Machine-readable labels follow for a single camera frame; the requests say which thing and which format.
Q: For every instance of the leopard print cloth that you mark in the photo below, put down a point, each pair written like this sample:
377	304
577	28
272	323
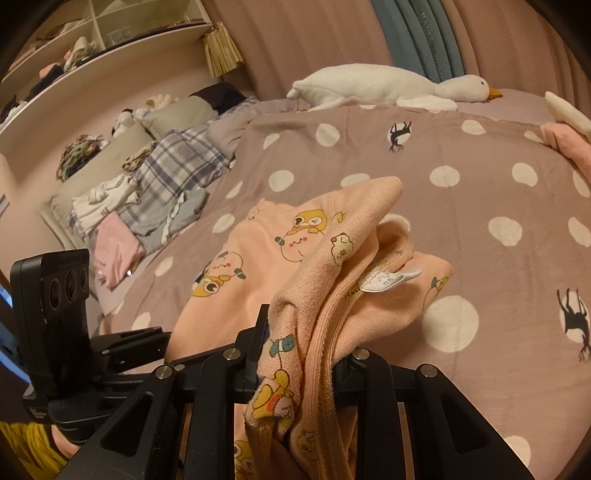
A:
138	159

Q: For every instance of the dark cloth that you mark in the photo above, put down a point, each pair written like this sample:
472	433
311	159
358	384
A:
221	94

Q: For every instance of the straw tassel bundle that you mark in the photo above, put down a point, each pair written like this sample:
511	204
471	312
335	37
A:
224	53

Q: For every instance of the light pink garment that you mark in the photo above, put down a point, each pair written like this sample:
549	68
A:
115	244

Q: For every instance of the person's left forearm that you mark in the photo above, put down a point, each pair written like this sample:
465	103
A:
27	447

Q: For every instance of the small white plush toy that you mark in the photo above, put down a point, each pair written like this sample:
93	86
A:
127	121

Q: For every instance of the polka dot mauve blanket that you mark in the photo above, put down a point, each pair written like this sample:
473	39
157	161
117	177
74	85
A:
461	221

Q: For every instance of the peach cartoon print garment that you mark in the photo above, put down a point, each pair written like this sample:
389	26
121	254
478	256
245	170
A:
314	323

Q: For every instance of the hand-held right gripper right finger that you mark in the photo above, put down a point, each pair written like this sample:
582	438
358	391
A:
364	378

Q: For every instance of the pink curtain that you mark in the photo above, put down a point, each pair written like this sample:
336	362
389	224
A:
300	37

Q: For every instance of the large beige pillow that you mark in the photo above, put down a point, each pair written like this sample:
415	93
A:
111	152

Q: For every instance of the white shelf unit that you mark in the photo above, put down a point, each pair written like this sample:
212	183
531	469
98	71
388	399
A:
115	50

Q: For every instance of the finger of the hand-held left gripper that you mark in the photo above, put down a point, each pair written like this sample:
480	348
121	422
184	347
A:
134	348

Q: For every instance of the white goose plush toy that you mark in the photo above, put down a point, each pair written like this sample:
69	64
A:
369	85

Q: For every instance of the pink fluffy cloth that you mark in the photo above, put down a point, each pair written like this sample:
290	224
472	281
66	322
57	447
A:
570	143

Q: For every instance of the cream plush toy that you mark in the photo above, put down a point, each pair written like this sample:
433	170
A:
561	108

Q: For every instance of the plaid grey white cloth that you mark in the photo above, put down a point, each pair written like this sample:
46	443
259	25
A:
180	161

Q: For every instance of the white patterned cloth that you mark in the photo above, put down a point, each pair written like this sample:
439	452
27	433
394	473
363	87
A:
101	198

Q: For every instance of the grey-blue cloth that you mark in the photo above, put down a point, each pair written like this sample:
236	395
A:
184	207

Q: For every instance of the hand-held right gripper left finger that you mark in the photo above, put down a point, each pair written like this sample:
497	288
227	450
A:
244	369

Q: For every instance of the floral patterned cloth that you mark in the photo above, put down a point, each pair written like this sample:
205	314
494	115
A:
81	154

